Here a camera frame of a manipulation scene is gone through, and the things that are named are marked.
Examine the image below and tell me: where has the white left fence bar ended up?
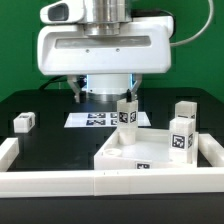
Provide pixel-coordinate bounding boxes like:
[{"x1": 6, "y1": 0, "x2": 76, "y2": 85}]
[{"x1": 0, "y1": 138, "x2": 19, "y2": 172}]

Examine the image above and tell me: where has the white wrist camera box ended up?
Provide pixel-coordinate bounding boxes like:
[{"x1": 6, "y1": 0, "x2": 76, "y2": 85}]
[{"x1": 40, "y1": 0, "x2": 85, "y2": 24}]

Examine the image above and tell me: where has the white right fence bar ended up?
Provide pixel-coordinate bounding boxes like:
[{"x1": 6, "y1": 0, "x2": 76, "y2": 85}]
[{"x1": 198, "y1": 134, "x2": 224, "y2": 167}]

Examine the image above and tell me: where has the white fence bar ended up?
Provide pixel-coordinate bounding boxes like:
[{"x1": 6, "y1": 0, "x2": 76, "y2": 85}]
[
  {"x1": 198, "y1": 134, "x2": 224, "y2": 167},
  {"x1": 0, "y1": 138, "x2": 19, "y2": 172},
  {"x1": 0, "y1": 168, "x2": 224, "y2": 198}
]

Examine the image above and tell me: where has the black cable bundle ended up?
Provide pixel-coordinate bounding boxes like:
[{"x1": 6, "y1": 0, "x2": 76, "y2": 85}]
[{"x1": 38, "y1": 75, "x2": 69, "y2": 92}]

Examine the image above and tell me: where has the white marker sheet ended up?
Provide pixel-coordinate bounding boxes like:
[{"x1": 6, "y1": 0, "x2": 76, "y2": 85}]
[{"x1": 63, "y1": 111, "x2": 152, "y2": 128}]

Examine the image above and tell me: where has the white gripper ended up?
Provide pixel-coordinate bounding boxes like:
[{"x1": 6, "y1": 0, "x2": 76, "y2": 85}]
[{"x1": 37, "y1": 16, "x2": 174, "y2": 103}]

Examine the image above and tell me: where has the white front fence bar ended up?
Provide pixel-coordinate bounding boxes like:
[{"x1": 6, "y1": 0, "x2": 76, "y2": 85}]
[{"x1": 0, "y1": 168, "x2": 224, "y2": 198}]

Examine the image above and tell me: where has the white square table top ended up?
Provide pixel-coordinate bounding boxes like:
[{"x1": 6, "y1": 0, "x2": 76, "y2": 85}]
[{"x1": 94, "y1": 128, "x2": 198, "y2": 170}]

